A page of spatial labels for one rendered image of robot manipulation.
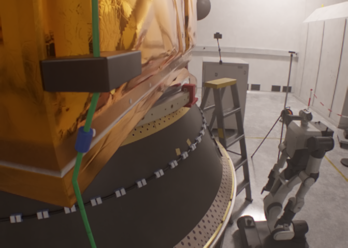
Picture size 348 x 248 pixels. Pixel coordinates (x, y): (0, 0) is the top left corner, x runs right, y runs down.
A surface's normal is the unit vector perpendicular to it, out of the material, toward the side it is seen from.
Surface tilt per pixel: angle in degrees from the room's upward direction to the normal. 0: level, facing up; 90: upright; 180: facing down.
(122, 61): 90
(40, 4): 90
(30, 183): 90
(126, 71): 90
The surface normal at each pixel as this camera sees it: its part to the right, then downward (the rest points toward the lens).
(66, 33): 0.71, 0.23
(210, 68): -0.13, 0.34
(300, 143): -0.76, 0.14
